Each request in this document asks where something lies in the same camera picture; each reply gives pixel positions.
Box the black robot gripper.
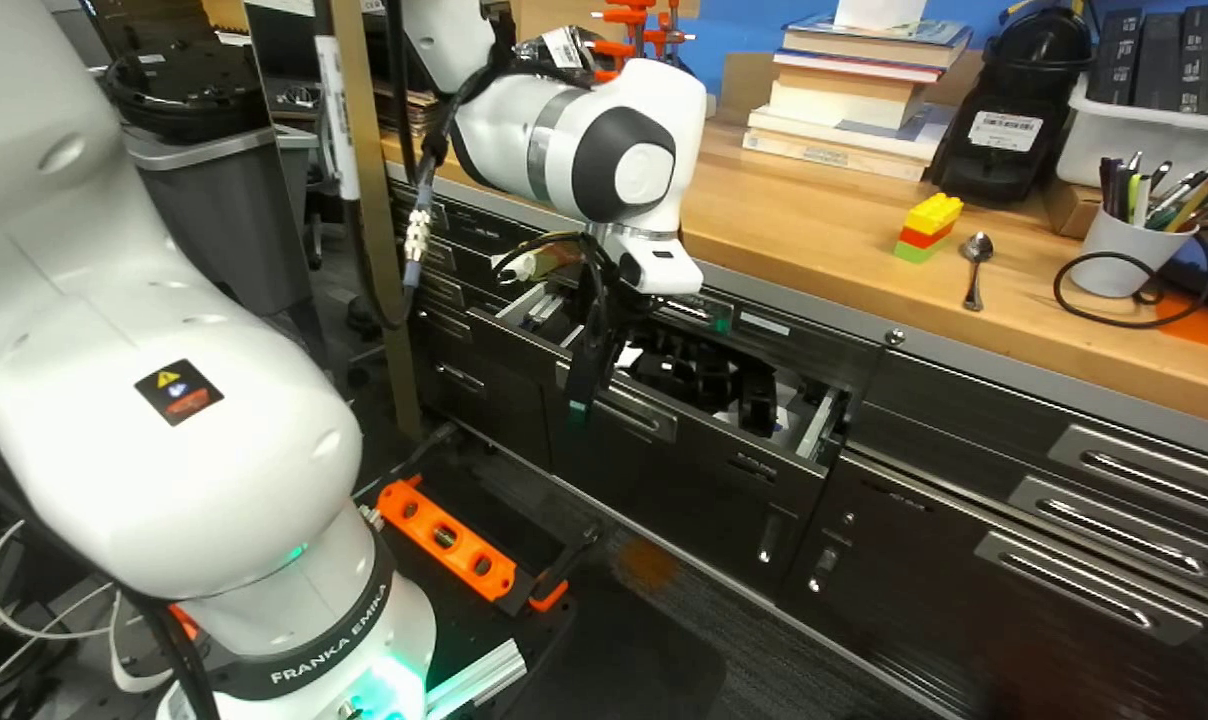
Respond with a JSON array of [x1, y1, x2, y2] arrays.
[[498, 234, 677, 403]]

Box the black metal drawer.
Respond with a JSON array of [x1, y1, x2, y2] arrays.
[[493, 286, 852, 578]]

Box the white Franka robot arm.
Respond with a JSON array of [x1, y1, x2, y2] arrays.
[[0, 0, 709, 720]]

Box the black parts in drawer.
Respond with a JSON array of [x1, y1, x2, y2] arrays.
[[629, 336, 815, 437]]

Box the orange spirit level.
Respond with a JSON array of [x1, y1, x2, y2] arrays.
[[376, 476, 567, 618]]

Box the stack of books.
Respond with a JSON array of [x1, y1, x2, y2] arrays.
[[741, 21, 970, 182]]

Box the colourful lego brick stack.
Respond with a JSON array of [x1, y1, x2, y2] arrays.
[[891, 191, 965, 264]]

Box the black tool cabinet workbench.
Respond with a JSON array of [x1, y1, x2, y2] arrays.
[[415, 187, 1208, 720]]

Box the metal spoon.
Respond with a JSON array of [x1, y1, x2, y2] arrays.
[[960, 234, 995, 312]]

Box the black bag with label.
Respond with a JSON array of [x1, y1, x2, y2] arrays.
[[928, 6, 1093, 206]]

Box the white storage bin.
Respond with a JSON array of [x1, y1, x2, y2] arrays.
[[1053, 0, 1208, 191]]

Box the white cup with pens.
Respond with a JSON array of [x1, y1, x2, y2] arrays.
[[1066, 156, 1208, 297]]

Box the wooden post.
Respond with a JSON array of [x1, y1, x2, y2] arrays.
[[323, 0, 426, 440]]

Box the black coiled cable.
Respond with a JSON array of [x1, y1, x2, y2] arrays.
[[1048, 244, 1208, 331]]

